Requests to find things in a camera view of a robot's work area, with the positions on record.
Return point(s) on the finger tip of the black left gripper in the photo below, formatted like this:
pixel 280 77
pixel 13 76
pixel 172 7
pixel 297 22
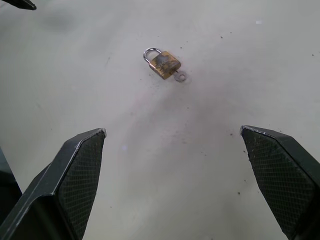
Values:
pixel 26 3

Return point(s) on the brass padlock with silver shackle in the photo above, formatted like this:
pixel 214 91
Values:
pixel 163 63

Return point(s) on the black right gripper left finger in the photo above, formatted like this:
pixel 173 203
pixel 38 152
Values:
pixel 72 180

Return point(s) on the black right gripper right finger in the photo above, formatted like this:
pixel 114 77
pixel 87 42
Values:
pixel 282 175

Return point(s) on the small silver key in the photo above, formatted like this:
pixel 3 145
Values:
pixel 180 77

